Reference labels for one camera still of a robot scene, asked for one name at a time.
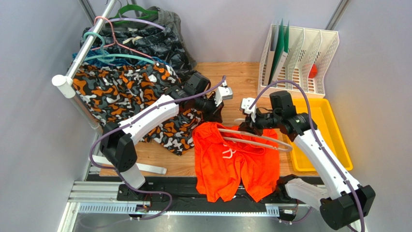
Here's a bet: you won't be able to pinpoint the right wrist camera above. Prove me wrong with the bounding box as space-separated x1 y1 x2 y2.
240 98 256 122

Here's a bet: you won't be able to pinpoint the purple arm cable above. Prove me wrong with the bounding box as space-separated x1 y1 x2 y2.
88 75 227 221
249 79 366 232

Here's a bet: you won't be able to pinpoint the green folder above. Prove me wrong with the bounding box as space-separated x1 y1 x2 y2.
269 19 289 84

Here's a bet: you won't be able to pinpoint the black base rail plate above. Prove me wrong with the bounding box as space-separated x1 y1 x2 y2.
117 176 308 213

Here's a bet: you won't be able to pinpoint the orange camouflage shorts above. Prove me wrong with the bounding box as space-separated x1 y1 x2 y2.
73 64 203 156

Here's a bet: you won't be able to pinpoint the metal clothes rack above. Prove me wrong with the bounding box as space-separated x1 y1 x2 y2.
51 0 168 175

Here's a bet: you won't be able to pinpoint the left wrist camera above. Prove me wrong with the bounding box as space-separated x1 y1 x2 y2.
214 81 233 106

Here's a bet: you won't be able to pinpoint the teal plastic hanger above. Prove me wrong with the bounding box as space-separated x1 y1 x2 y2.
83 32 155 64

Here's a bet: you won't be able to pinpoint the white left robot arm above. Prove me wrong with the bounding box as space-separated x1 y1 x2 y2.
99 73 233 189

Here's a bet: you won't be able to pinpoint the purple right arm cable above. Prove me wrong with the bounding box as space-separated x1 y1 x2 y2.
249 79 366 232

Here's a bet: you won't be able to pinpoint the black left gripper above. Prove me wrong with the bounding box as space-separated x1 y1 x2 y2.
192 93 224 124

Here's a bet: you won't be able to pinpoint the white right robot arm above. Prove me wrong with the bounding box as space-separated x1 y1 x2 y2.
239 90 376 231

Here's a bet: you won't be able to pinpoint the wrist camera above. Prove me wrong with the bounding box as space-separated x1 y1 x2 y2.
214 81 233 106
240 98 256 122

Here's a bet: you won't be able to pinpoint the grey olive garment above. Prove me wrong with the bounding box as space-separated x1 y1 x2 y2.
140 6 197 71

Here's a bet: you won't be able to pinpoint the green plastic hanger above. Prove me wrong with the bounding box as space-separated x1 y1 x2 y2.
111 4 159 25

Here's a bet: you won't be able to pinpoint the yellow plastic bin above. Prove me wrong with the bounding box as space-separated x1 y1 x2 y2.
285 99 353 172

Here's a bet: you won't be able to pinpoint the white file organizer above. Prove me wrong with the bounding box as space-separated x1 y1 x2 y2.
257 24 339 99

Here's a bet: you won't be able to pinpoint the red small object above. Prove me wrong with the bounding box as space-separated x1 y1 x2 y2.
308 63 318 79

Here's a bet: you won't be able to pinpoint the black grey patterned shorts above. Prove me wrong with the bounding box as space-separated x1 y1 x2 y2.
82 27 198 82

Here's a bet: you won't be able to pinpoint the bright orange shorts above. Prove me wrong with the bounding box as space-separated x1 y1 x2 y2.
192 122 280 203

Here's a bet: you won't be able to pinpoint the pink wire hanger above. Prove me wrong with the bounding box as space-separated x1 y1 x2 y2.
94 16 154 60

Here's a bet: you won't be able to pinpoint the purple plastic hanger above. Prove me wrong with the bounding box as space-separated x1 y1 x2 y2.
87 17 166 33

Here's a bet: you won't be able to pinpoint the beige plastic hanger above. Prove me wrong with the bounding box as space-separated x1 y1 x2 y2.
217 117 294 153

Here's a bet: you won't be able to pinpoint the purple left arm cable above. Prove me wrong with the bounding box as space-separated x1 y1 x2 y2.
88 75 227 221

